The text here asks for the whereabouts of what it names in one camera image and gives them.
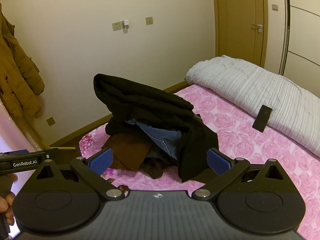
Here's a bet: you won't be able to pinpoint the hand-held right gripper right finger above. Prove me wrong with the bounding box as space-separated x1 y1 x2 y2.
191 148 292 201

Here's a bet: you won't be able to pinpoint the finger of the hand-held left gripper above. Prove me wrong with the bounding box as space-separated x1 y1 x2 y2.
0 149 30 156

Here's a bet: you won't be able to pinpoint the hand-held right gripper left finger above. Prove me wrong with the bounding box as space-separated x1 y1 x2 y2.
24 148 125 200

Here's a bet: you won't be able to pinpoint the black garment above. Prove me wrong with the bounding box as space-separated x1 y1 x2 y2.
93 73 219 183

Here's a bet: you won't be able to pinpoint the person's left hand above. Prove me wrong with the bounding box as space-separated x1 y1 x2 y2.
0 192 15 227

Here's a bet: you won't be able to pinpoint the brown garment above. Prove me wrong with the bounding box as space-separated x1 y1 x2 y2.
101 132 153 172

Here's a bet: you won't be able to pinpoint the pink floral blanket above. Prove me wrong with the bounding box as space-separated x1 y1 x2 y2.
79 84 320 240

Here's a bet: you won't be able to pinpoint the dark olive garment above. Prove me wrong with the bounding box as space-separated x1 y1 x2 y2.
140 147 175 179

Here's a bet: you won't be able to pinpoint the black flat rectangular object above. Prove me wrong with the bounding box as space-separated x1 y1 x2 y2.
252 104 273 132

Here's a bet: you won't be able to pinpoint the blue jeans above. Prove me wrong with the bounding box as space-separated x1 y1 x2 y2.
125 119 183 160

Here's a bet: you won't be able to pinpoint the brown padded coat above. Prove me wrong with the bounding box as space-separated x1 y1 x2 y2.
0 2 45 118

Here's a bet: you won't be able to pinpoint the brown wooden door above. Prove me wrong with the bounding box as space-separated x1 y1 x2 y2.
211 0 269 68

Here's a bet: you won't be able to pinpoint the white wardrobe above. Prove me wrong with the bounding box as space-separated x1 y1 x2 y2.
280 0 320 77

